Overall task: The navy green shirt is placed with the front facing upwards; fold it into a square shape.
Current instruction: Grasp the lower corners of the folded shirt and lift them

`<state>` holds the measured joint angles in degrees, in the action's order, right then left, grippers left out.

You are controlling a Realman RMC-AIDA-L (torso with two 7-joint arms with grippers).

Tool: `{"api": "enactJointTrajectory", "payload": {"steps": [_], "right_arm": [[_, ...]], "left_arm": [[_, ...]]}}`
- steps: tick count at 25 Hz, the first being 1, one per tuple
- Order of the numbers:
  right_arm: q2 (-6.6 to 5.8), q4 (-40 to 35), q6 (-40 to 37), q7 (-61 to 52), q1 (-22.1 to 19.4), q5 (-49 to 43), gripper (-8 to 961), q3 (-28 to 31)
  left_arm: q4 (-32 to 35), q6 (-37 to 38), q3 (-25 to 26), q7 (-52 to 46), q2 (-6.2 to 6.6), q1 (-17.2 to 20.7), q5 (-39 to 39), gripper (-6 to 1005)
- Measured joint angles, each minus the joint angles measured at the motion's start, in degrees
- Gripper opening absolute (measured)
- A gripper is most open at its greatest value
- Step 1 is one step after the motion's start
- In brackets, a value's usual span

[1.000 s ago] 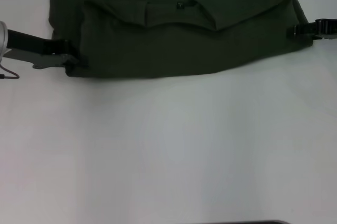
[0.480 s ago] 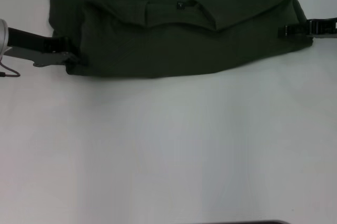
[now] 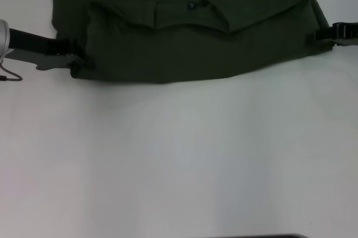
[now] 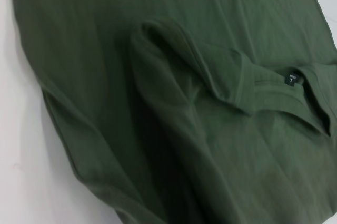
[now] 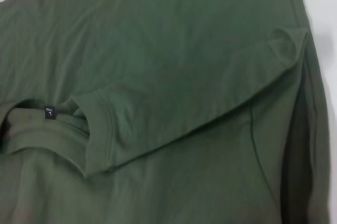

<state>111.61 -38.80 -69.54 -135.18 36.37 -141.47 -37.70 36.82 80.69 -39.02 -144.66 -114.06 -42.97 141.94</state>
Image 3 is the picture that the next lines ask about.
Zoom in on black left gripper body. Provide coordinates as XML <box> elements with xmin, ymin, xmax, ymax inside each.
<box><xmin>4</xmin><ymin>27</ymin><xmax>78</xmax><ymax>71</ymax></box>

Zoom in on dark green printed t-shirt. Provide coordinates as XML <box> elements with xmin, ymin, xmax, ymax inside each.
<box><xmin>51</xmin><ymin>0</ymin><xmax>337</xmax><ymax>85</ymax></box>

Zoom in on dark flat object edge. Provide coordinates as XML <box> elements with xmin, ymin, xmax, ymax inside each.
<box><xmin>223</xmin><ymin>234</ymin><xmax>306</xmax><ymax>238</ymax></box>

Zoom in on left arm cable with plug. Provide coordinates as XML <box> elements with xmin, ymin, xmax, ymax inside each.
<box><xmin>0</xmin><ymin>59</ymin><xmax>23</xmax><ymax>83</ymax></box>

